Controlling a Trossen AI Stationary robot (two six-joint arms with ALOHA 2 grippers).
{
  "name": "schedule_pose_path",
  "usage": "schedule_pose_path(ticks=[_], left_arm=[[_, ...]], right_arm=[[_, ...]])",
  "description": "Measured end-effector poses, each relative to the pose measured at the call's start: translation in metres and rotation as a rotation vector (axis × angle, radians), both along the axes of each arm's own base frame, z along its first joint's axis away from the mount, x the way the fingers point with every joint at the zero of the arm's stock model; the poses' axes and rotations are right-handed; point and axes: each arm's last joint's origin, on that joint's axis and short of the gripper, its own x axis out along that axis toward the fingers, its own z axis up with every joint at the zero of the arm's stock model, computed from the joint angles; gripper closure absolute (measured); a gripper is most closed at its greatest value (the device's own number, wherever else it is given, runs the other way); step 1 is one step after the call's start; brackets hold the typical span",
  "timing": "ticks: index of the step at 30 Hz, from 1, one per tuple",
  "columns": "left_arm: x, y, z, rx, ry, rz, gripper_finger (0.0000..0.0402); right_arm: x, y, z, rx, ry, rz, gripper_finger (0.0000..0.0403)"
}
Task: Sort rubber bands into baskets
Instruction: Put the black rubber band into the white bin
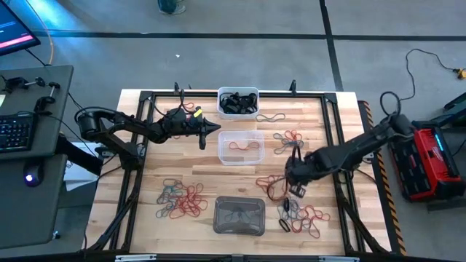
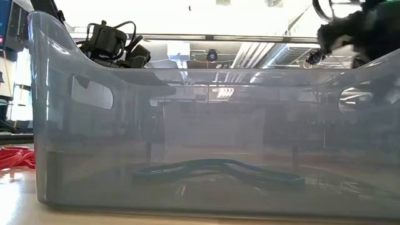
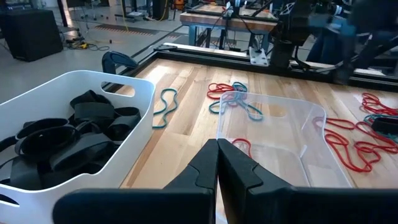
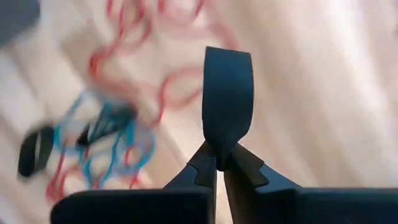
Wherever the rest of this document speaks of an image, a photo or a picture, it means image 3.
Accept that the black table clamp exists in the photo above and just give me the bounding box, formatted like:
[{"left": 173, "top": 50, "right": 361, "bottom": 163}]
[{"left": 101, "top": 50, "right": 139, "bottom": 76}]

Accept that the white metal bracket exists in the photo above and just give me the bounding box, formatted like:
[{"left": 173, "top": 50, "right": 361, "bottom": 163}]
[{"left": 248, "top": 46, "right": 270, "bottom": 67}]

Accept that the teal thin rubber band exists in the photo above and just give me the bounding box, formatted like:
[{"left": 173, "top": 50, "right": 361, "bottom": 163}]
[{"left": 151, "top": 87, "right": 179, "bottom": 129}]

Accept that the black floor cable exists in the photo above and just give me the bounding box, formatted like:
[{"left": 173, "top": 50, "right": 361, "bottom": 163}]
[{"left": 63, "top": 36, "right": 111, "bottom": 52}]

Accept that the person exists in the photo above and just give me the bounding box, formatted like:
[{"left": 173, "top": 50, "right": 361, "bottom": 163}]
[{"left": 306, "top": 0, "right": 398, "bottom": 68}]

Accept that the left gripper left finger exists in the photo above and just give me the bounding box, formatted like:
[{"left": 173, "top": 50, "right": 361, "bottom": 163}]
[{"left": 52, "top": 139, "right": 220, "bottom": 224}]

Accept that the black aluminium frame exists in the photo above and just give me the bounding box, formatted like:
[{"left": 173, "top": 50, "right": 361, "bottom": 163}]
[{"left": 153, "top": 42, "right": 398, "bottom": 93}]

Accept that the white plastic basket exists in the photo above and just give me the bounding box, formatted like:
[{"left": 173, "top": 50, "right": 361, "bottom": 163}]
[{"left": 0, "top": 70, "right": 156, "bottom": 224}]

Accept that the clear plastic basket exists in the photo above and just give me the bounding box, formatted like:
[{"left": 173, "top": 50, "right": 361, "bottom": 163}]
[{"left": 216, "top": 91, "right": 353, "bottom": 189}]

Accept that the wooden workbench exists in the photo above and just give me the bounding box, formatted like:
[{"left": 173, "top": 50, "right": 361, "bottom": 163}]
[{"left": 179, "top": 0, "right": 280, "bottom": 54}]

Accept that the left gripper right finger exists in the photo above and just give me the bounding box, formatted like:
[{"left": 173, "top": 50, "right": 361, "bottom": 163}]
[{"left": 217, "top": 139, "right": 398, "bottom": 224}]

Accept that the black large case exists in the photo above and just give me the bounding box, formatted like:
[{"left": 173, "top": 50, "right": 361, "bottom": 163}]
[{"left": 0, "top": 8, "right": 64, "bottom": 62}]

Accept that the red and teal band cluster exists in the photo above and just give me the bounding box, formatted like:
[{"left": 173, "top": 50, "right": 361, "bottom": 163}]
[{"left": 208, "top": 81, "right": 265, "bottom": 123}]

